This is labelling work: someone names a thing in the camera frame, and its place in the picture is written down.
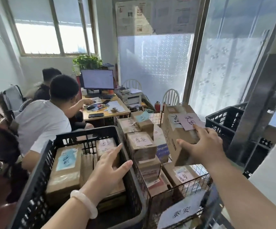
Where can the person's right forearm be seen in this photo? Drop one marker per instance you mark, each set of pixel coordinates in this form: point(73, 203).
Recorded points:
point(247, 200)

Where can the green potted plant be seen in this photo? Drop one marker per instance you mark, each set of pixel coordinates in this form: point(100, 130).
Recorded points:
point(87, 61)

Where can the white blue box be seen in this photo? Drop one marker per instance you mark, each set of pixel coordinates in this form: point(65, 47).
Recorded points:
point(160, 145)

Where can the computer monitor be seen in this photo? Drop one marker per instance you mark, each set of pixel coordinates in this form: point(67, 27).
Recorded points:
point(97, 79)

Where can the brown cardboard box green label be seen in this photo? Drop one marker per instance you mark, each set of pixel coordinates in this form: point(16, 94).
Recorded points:
point(157, 186)

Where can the tall cardboard box pink label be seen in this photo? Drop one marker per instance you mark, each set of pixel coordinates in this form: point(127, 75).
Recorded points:
point(126, 125)

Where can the window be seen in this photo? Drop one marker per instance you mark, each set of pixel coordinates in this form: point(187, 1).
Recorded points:
point(37, 38)

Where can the red cabinet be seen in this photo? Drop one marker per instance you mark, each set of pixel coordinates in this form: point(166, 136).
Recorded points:
point(78, 85)

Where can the brown tape roll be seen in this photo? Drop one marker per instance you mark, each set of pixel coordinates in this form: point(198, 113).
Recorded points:
point(114, 110)

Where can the metal shelving rack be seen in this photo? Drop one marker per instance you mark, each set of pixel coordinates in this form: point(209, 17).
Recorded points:
point(259, 92)

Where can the small cardboard box pink label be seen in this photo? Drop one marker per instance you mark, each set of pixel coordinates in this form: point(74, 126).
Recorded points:
point(107, 145)

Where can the wooden office desk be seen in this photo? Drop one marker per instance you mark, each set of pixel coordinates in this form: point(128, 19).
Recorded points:
point(123, 114)

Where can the pasted newspaper sheets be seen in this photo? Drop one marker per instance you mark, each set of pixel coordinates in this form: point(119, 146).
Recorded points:
point(133, 19)

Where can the black keyboard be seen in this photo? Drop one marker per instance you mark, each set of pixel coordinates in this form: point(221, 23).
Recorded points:
point(104, 96)

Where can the person's left hand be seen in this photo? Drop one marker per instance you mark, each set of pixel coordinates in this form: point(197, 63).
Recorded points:
point(104, 176)

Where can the frosted glass partition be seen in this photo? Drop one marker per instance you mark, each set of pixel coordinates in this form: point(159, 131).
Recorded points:
point(157, 64)

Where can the white wooden chair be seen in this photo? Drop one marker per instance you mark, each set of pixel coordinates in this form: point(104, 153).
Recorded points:
point(171, 91)
point(132, 81)

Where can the white printer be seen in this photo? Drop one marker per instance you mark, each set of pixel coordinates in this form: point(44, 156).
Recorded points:
point(133, 98)

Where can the large cardboard box pink note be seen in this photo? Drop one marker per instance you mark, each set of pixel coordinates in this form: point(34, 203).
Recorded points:
point(87, 166)

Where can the person's right hand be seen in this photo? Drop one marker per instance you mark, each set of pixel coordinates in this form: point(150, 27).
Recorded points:
point(207, 147)

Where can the black smartphone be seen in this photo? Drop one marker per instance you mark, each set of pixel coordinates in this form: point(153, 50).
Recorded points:
point(96, 115)

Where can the white paper sheets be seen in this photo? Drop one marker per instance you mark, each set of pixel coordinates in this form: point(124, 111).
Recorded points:
point(116, 104)

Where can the grey mesh chair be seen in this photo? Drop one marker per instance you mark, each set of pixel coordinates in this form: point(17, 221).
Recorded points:
point(13, 97)

